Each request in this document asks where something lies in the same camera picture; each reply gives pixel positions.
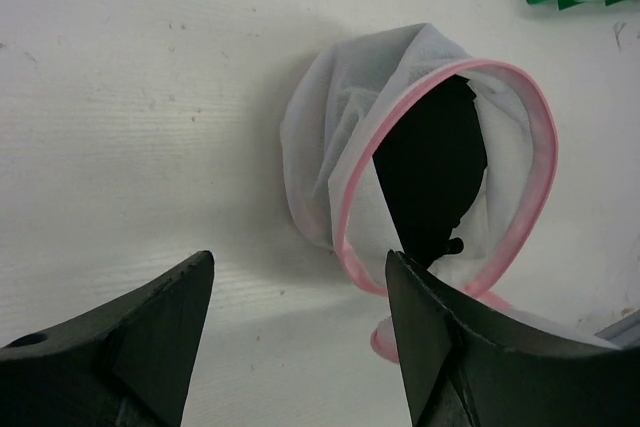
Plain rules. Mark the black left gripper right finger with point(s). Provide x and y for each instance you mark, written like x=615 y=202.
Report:
x=464 y=363

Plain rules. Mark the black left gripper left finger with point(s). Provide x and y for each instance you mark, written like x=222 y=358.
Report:
x=127 y=362

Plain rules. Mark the aluminium mounting rail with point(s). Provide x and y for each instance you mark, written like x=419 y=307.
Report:
x=625 y=333

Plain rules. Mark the black bra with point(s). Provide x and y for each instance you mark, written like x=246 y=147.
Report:
x=430 y=167

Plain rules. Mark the white mesh laundry bag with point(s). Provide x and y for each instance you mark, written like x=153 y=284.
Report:
x=351 y=97

